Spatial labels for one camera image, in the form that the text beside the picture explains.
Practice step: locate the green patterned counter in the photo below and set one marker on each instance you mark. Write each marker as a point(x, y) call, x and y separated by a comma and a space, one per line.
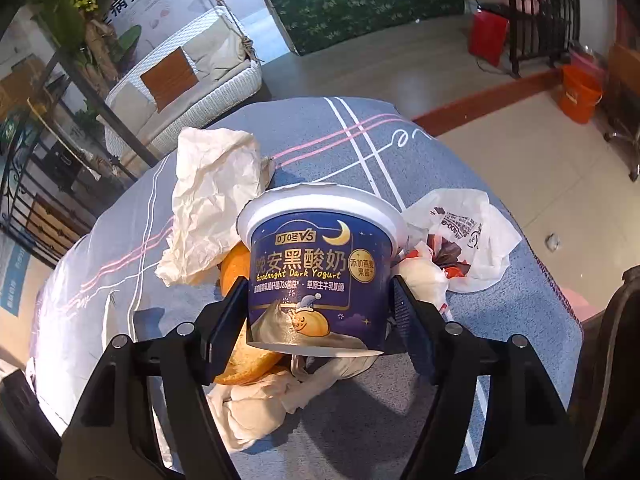
point(360, 5)

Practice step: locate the black trash bin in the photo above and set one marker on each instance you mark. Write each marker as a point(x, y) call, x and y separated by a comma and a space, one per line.
point(620, 385)

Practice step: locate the cream crumpled napkin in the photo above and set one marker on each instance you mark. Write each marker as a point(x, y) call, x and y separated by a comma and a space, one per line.
point(260, 410)

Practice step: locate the orange bucket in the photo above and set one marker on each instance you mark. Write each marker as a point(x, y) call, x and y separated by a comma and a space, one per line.
point(577, 95)

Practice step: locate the dark blue yogurt cup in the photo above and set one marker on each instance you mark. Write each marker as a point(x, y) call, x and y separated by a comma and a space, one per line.
point(310, 270)

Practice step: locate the beige cushion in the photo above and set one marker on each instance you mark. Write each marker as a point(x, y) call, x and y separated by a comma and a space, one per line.
point(132, 105)
point(215, 45)

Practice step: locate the black metal bed frame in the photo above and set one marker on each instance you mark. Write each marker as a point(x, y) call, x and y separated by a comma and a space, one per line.
point(107, 110)

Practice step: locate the orange cushion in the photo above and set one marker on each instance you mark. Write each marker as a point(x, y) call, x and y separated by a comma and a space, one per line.
point(167, 77)

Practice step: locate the orange patterned trunk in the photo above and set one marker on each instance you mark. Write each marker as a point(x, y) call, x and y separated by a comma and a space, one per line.
point(625, 75)

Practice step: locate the white wicker swing sofa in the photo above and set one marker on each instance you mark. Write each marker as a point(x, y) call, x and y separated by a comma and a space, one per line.
point(215, 105)

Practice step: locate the small paper scrap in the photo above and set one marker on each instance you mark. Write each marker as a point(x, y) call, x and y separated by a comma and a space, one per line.
point(553, 243)

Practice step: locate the pink basin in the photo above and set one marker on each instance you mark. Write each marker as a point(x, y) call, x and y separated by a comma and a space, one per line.
point(590, 62)

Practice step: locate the black metal chair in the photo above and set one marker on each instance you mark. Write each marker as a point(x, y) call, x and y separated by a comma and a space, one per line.
point(512, 20)

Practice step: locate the large printed wall banner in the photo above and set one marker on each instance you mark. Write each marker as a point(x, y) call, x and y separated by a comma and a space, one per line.
point(150, 15)

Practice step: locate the white plastic bag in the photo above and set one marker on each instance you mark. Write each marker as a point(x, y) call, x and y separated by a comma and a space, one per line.
point(465, 240)

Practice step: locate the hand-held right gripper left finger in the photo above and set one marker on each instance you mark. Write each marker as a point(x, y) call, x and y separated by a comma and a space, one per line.
point(225, 325)

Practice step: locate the small white red-print bag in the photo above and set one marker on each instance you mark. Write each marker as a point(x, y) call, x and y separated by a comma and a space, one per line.
point(422, 277)

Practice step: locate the banana plant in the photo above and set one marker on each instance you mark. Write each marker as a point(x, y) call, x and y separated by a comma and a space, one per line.
point(95, 45)

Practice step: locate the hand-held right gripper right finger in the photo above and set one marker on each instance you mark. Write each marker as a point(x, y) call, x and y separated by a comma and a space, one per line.
point(417, 332)

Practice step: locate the red bag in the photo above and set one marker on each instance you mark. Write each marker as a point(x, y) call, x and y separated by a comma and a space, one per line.
point(487, 35)

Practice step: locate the crumpled white paper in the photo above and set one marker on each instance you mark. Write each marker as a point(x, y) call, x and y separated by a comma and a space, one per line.
point(210, 200)

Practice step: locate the blue plaid bed sheet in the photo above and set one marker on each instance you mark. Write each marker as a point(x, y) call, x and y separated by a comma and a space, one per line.
point(350, 160)

